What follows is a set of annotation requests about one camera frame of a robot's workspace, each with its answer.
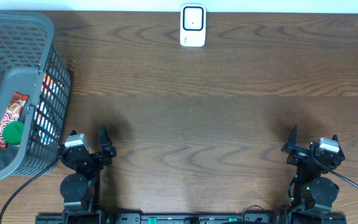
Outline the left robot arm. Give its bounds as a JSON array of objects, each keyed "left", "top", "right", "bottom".
[{"left": 59, "top": 125, "right": 116, "bottom": 224}]

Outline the green lid jar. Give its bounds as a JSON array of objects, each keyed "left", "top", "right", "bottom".
[{"left": 2, "top": 121, "right": 24, "bottom": 146}]

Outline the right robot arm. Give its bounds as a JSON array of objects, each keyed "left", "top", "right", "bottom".
[{"left": 281, "top": 125, "right": 345, "bottom": 223}]

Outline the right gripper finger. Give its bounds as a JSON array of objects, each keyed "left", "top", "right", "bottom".
[
  {"left": 331, "top": 134, "right": 346, "bottom": 159},
  {"left": 281, "top": 124, "right": 298, "bottom": 152}
]

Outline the white Panadol box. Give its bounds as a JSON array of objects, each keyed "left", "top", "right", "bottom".
[{"left": 34, "top": 101, "right": 58, "bottom": 145}]

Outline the small orange box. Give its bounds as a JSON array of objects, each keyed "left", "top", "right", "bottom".
[{"left": 41, "top": 73, "right": 57, "bottom": 93}]

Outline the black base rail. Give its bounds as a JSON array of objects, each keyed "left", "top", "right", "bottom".
[{"left": 35, "top": 212, "right": 347, "bottom": 224}]

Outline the grey plastic basket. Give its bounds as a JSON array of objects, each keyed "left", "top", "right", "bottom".
[{"left": 0, "top": 11, "right": 71, "bottom": 180}]

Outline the red Top chocolate bar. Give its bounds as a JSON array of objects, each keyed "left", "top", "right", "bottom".
[{"left": 0, "top": 92, "right": 29, "bottom": 149}]

